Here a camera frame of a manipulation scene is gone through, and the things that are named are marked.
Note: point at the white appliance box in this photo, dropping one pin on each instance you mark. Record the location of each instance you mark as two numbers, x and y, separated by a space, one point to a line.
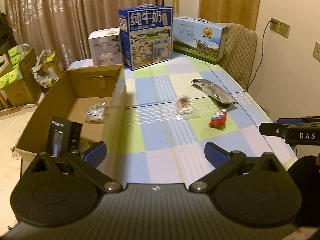
105 47

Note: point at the beige curtain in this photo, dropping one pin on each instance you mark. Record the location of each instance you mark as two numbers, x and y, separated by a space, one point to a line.
63 26

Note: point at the bag of cotton swabs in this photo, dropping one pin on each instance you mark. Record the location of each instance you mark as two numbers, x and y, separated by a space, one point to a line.
185 109

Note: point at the stacked tissue cartons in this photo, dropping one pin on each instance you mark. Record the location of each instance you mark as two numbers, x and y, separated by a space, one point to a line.
24 76

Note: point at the light blue cow milk box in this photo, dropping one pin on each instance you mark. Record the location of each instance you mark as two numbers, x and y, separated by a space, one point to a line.
199 38

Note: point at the checked bed sheet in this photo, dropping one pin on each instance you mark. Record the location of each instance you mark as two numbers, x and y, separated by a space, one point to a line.
155 147

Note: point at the brown cardboard box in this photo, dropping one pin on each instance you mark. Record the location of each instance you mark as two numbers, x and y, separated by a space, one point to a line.
70 97

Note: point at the clear packet with white pad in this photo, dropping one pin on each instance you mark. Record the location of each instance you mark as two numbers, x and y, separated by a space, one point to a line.
97 112

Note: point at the black shaver box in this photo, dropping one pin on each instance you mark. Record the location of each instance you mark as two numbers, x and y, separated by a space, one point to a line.
63 136

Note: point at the wall socket with plug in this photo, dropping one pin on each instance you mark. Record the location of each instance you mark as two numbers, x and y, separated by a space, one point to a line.
274 25

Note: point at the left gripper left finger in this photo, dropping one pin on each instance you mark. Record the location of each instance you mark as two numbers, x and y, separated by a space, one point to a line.
87 162

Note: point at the quilted beige chair cover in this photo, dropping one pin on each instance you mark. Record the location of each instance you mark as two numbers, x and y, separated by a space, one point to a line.
239 53

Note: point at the red white plush toy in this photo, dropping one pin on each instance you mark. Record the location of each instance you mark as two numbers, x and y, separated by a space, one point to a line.
218 119

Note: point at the blue milk carton box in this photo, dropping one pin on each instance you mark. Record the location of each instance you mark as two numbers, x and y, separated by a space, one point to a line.
146 35

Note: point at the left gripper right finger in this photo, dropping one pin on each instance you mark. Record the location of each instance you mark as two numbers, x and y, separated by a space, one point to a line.
226 164

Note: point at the silver foil pouch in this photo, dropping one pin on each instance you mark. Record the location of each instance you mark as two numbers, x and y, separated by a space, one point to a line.
214 91

